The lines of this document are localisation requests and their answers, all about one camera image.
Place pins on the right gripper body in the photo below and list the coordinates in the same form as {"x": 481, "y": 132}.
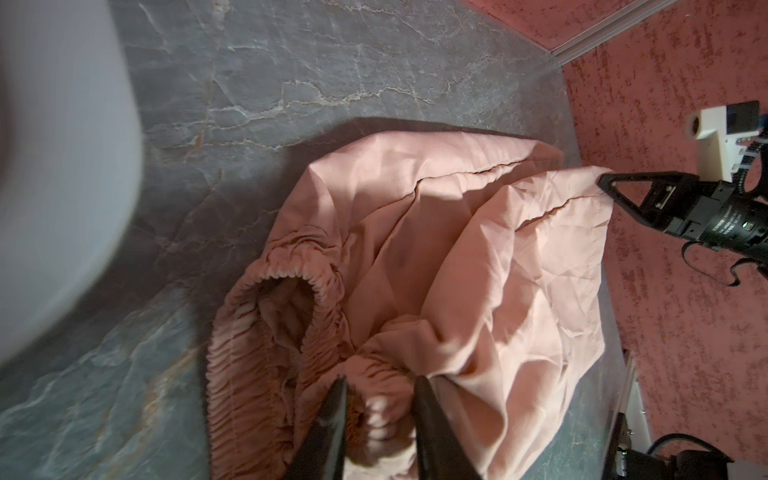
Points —
{"x": 687, "y": 211}

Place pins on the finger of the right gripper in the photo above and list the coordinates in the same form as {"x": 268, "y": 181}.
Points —
{"x": 653, "y": 199}

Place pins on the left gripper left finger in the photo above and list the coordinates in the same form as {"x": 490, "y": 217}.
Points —
{"x": 322, "y": 453}

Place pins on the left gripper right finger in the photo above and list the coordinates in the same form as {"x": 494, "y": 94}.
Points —
{"x": 440, "y": 455}

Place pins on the pink shorts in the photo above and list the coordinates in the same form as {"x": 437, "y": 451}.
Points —
{"x": 473, "y": 260}

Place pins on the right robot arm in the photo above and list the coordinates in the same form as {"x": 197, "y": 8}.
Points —
{"x": 742, "y": 230}

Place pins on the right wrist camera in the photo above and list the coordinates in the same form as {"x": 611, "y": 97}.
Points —
{"x": 726, "y": 139}

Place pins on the right aluminium corner post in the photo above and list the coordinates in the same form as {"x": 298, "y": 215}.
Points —
{"x": 624, "y": 19}

